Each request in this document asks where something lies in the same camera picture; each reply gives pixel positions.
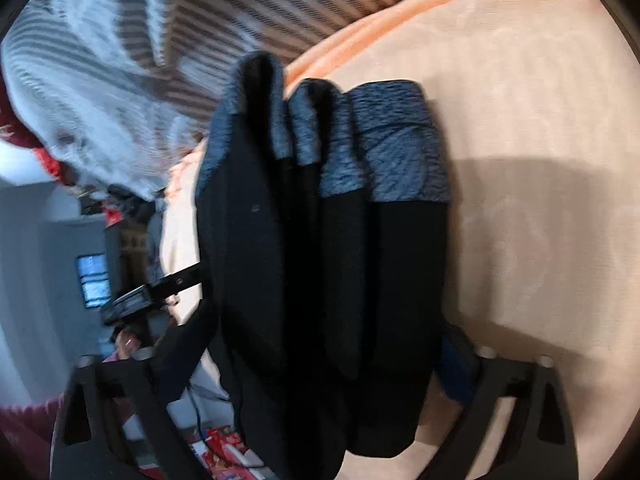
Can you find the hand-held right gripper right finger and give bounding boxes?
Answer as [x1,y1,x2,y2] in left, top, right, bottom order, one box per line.
[414,324,582,480]

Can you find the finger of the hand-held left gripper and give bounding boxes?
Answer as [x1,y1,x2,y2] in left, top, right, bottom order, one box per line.
[150,266,207,295]

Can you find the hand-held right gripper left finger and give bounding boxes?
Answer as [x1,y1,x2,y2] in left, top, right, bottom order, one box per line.
[50,297,221,480]

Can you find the black pants with grey stripe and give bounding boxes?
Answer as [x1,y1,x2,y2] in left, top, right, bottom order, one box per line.
[194,51,453,480]

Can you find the person's left forearm red sleeve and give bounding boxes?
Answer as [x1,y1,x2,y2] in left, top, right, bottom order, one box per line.
[0,392,68,466]

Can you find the person's left hand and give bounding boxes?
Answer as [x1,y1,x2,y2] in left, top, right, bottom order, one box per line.
[112,329,153,362]

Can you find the bright window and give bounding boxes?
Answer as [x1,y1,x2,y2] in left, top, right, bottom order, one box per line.
[76,254,112,310]

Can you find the red printed packets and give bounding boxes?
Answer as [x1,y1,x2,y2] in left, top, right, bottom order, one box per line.
[187,424,266,480]

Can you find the peach orange blanket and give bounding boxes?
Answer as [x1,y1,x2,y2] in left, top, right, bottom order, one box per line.
[159,0,632,480]

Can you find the grey striped quilt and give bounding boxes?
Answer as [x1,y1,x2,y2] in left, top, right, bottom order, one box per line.
[1,0,568,201]

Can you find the black cable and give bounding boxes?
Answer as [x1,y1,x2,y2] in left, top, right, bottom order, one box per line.
[186,385,236,441]

